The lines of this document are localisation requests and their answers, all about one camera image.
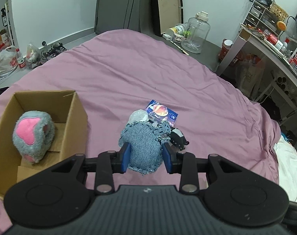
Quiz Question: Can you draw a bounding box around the black stitched soft toy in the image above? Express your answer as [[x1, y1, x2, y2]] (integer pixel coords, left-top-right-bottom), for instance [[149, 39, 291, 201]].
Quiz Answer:
[[169, 128, 189, 151]]

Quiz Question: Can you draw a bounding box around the blue denim soft pouch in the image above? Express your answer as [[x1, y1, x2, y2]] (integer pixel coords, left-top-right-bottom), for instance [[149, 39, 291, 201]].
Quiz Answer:
[[118, 121, 171, 174]]

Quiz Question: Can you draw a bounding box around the white plastic bag pouch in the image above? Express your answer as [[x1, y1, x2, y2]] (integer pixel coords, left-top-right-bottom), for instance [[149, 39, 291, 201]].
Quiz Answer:
[[127, 109, 149, 124]]

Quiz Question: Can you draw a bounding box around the blue tissue packet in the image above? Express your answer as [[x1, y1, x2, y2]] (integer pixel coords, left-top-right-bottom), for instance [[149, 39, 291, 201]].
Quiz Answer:
[[145, 100, 178, 127]]

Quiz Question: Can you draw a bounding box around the brown cardboard box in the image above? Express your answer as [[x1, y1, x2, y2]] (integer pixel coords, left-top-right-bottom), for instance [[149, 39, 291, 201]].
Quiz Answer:
[[0, 90, 87, 199]]

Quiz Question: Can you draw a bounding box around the small clear plastic bag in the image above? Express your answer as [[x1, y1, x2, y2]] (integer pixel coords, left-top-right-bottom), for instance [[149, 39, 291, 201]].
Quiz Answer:
[[25, 43, 41, 70]]

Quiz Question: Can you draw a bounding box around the red cap plastic bottle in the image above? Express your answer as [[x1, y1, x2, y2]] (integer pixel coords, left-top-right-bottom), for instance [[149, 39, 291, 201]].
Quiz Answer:
[[16, 48, 25, 69]]

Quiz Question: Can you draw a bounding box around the clear large water jug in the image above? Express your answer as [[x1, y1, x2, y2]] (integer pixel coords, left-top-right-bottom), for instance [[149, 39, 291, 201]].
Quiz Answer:
[[181, 11, 211, 54]]

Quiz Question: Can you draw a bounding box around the white red plastic bag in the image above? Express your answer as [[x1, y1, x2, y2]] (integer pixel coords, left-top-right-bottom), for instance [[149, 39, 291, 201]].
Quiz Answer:
[[0, 47, 18, 79]]

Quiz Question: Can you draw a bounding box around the white desk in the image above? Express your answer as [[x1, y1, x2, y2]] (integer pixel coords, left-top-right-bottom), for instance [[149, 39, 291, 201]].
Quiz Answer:
[[216, 24, 297, 95]]

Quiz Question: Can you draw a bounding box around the grey door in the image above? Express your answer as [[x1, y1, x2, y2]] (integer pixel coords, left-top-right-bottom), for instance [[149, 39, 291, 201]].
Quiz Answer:
[[94, 0, 140, 34]]

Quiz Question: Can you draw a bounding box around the desk drawer organizer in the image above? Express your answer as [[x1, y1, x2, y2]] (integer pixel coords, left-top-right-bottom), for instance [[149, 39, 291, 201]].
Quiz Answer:
[[243, 1, 277, 34]]

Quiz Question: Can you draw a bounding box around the brown framed board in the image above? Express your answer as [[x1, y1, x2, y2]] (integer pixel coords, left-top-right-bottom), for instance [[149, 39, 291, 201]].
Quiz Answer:
[[151, 0, 184, 36]]

